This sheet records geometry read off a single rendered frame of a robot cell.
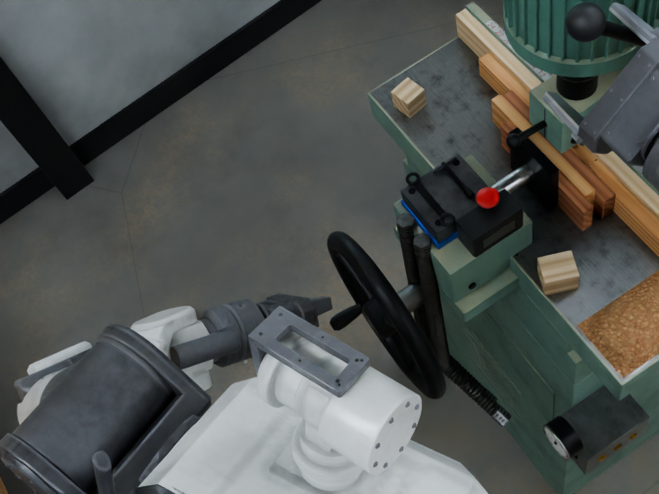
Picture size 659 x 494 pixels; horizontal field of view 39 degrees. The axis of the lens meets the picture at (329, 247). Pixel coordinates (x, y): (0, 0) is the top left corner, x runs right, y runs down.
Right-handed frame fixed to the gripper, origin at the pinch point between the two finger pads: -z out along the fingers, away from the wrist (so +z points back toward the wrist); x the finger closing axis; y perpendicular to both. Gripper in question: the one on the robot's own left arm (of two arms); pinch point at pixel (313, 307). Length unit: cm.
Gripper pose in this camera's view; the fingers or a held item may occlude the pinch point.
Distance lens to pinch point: 146.5
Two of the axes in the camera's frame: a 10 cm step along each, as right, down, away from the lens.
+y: -1.7, -9.7, -1.5
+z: -8.2, 2.3, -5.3
